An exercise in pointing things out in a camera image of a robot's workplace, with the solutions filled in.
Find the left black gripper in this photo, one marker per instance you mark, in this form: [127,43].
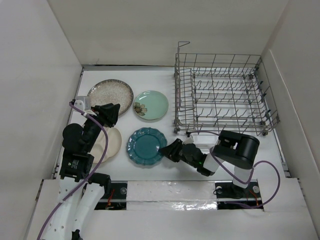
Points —
[107,112]

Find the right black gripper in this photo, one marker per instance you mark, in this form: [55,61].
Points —
[170,150]

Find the cream lobed plate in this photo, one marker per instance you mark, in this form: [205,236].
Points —
[114,144]

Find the teal scalloped plate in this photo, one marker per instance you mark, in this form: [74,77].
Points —
[143,146]

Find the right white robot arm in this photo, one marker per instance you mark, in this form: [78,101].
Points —
[234,152]

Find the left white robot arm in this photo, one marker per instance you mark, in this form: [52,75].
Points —
[80,186]

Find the speckled brown round plate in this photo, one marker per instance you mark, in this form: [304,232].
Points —
[112,91]

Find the light green flower plate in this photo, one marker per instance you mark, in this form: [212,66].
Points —
[151,105]

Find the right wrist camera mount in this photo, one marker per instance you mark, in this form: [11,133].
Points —
[189,138]

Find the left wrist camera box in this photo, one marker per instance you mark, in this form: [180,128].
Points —
[82,102]

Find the grey wire dish rack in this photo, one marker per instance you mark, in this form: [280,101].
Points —
[222,91]

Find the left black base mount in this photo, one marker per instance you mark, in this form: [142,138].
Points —
[116,199]

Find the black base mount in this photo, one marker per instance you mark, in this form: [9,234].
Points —
[116,199]
[226,193]

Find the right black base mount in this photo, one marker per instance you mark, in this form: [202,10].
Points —
[226,193]

